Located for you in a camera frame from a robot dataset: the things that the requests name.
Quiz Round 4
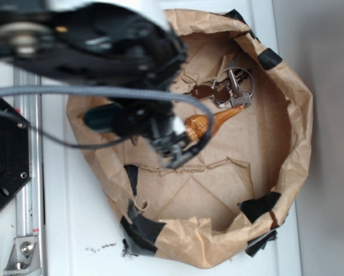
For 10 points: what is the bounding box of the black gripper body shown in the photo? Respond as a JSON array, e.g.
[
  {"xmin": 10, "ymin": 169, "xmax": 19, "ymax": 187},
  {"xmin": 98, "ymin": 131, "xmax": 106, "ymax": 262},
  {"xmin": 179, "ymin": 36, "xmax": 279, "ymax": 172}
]
[{"xmin": 111, "ymin": 97, "xmax": 201, "ymax": 170}]

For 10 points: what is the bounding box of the dark green plastic pickle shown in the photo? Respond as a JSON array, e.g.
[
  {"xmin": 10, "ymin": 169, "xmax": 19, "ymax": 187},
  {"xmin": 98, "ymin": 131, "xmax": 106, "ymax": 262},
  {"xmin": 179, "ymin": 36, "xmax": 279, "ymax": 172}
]
[{"xmin": 83, "ymin": 103, "xmax": 122, "ymax": 133}]

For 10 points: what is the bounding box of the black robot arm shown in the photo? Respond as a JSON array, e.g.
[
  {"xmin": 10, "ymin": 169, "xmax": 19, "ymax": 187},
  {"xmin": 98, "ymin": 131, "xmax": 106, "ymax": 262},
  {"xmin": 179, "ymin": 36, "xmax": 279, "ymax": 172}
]
[{"xmin": 0, "ymin": 1, "xmax": 205, "ymax": 168}]

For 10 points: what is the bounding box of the orange wooden seashell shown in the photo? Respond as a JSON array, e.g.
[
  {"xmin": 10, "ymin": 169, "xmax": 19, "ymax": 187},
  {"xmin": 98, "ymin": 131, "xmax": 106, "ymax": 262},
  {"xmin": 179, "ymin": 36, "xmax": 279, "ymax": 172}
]
[{"xmin": 185, "ymin": 105, "xmax": 244, "ymax": 141}]

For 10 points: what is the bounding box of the dark round-head key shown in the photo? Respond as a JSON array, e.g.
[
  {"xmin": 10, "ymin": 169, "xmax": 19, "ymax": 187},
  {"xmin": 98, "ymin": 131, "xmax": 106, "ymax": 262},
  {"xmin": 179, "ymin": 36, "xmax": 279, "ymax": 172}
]
[{"xmin": 184, "ymin": 85, "xmax": 216, "ymax": 100}]

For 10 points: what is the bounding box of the silver key with square head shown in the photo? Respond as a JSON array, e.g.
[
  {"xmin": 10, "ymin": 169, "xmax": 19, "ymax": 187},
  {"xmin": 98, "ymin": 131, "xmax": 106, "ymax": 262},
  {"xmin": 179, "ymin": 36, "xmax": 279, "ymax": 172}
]
[{"xmin": 228, "ymin": 68, "xmax": 252, "ymax": 108}]

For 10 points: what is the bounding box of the crumpled brown paper bag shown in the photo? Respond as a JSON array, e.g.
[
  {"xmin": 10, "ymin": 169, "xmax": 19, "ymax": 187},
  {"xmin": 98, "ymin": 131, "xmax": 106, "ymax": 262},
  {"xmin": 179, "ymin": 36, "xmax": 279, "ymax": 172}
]
[{"xmin": 83, "ymin": 9, "xmax": 313, "ymax": 269}]

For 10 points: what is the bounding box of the grey cable loop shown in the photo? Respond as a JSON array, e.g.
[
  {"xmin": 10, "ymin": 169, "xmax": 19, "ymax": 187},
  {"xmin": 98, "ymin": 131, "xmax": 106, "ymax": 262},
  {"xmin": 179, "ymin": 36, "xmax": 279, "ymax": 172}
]
[{"xmin": 0, "ymin": 86, "xmax": 215, "ymax": 150}]

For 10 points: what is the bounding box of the metal key ring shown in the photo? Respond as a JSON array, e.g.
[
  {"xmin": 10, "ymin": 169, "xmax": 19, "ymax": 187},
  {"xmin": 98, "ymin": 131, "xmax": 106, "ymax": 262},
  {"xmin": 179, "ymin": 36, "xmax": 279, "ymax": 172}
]
[{"xmin": 211, "ymin": 66, "xmax": 255, "ymax": 109}]

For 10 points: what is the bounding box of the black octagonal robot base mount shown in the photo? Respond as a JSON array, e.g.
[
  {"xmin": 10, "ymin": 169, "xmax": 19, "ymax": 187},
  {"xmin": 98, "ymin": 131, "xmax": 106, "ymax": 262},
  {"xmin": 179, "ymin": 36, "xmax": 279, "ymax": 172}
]
[{"xmin": 0, "ymin": 98, "xmax": 31, "ymax": 212}]

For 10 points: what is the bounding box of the aluminium extrusion rail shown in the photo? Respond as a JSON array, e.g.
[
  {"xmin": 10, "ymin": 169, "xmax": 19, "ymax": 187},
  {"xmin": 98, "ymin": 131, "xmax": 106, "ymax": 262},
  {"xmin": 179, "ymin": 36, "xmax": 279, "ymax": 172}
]
[{"xmin": 13, "ymin": 67, "xmax": 46, "ymax": 239}]

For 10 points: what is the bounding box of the metal corner bracket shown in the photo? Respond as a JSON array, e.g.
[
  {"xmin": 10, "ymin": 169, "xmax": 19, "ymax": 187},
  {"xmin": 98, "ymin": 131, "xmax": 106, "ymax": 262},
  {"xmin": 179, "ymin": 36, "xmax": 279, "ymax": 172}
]
[{"xmin": 3, "ymin": 236, "xmax": 43, "ymax": 275}]

